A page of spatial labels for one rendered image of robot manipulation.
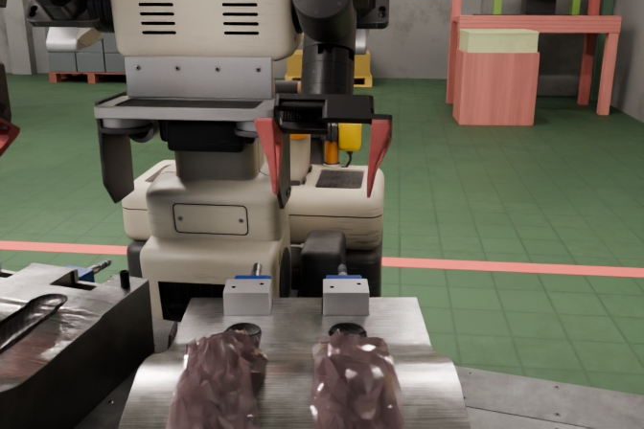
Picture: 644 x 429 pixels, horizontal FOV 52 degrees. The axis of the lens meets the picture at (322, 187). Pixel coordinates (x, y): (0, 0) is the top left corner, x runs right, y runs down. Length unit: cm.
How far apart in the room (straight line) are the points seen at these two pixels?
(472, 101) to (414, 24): 343
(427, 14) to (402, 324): 884
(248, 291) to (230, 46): 42
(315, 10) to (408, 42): 885
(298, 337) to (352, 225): 64
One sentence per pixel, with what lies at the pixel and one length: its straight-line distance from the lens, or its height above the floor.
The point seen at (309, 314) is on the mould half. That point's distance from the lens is 73.
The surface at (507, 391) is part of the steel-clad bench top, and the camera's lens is 73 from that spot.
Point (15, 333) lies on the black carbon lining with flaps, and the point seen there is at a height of 88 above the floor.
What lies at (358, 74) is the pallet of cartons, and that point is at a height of 16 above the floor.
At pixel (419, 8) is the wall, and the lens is 947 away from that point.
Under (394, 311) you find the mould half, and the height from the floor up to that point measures 85.
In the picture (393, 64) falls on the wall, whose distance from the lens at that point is 951.
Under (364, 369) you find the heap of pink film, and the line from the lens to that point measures 53.
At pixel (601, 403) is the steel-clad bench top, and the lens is 74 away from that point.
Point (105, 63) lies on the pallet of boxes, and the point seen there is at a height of 26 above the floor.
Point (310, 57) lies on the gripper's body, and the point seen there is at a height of 113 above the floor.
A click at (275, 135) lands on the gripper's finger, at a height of 105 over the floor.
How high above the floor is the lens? 119
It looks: 17 degrees down
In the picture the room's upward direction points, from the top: straight up
